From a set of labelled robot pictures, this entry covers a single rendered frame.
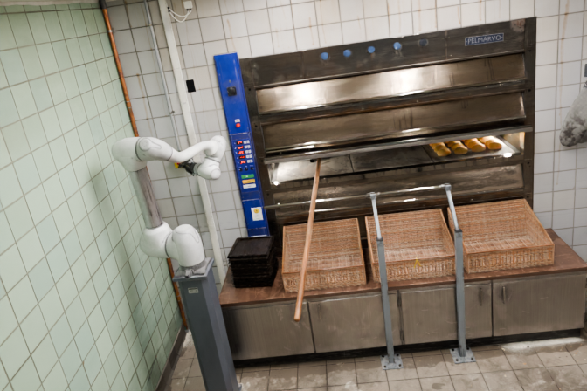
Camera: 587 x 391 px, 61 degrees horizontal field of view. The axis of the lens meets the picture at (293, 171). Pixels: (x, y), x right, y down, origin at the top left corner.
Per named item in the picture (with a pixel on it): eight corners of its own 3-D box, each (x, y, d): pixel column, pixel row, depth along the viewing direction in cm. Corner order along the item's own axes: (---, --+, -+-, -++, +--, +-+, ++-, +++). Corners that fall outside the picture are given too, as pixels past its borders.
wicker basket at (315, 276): (287, 257, 379) (282, 225, 369) (361, 250, 373) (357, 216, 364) (283, 293, 333) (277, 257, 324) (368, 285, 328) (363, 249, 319)
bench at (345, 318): (242, 325, 403) (229, 263, 384) (549, 294, 383) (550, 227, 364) (231, 374, 350) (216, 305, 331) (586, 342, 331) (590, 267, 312)
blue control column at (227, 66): (279, 221, 580) (248, 33, 510) (293, 220, 579) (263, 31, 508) (265, 325, 399) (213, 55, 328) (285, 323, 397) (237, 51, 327)
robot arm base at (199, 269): (172, 281, 286) (170, 273, 284) (183, 262, 306) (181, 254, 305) (203, 278, 284) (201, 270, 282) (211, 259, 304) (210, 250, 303)
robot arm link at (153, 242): (169, 264, 292) (139, 262, 300) (183, 249, 306) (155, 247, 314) (132, 142, 263) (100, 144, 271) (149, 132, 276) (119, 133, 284)
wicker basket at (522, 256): (447, 240, 369) (445, 206, 360) (524, 231, 365) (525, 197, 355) (466, 275, 323) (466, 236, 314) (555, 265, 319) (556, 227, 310)
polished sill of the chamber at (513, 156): (272, 187, 368) (271, 181, 366) (520, 156, 353) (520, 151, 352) (271, 189, 362) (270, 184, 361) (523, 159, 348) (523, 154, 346)
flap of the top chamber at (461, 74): (259, 115, 343) (256, 87, 343) (524, 80, 329) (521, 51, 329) (258, 115, 338) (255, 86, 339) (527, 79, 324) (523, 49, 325)
